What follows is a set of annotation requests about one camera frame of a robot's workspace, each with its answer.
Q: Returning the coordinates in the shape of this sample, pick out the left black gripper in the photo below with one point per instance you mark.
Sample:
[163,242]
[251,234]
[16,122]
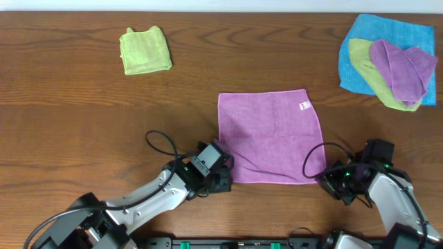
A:
[228,171]

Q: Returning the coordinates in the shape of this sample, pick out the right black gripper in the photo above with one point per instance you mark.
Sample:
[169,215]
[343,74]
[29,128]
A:
[328,185]

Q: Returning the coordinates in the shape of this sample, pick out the purple cloth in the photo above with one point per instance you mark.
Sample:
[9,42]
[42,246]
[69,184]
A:
[407,73]
[274,137]

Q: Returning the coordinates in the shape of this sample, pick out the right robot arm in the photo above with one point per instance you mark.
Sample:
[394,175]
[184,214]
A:
[391,191]

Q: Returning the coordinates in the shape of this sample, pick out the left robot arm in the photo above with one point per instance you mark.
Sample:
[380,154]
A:
[91,223]

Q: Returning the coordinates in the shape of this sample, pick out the purple cloth in pile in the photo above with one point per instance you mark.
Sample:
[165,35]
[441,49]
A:
[407,73]

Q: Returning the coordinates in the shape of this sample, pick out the green cloth in pile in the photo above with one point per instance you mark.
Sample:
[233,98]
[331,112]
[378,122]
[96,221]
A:
[359,54]

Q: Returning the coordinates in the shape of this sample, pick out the folded green cloth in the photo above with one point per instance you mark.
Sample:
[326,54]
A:
[144,52]

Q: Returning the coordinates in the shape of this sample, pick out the blue cloth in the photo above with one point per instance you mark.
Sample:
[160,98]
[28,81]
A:
[401,34]

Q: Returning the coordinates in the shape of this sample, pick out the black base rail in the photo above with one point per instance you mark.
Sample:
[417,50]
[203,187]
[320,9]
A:
[295,240]

